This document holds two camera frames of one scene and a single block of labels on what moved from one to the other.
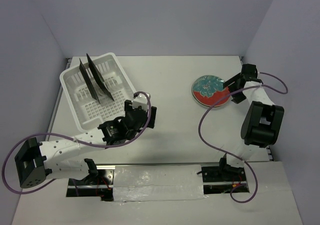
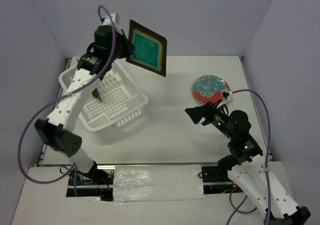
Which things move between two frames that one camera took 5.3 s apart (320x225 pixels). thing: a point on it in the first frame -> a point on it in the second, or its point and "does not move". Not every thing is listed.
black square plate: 100,79 -> 150,50
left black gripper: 127,105 -> 128,46
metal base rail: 220,179 does not move
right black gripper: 235,79 -> 206,111
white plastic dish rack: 89,113 does not move
